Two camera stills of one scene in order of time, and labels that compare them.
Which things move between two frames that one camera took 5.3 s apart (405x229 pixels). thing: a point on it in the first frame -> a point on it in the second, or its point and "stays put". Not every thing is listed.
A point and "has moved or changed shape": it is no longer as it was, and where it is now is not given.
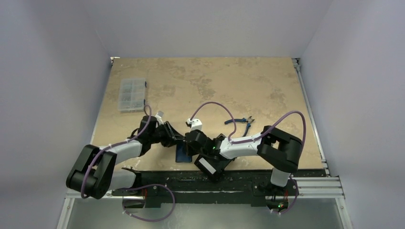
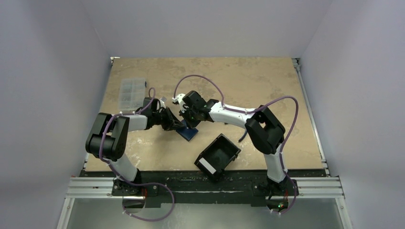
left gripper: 173,136 -> 172,122
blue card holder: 181,153 has moved or changed shape
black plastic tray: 213,164 stays put
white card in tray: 209,167 stays put
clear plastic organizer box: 132,95 stays put
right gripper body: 189,139 -> 188,114
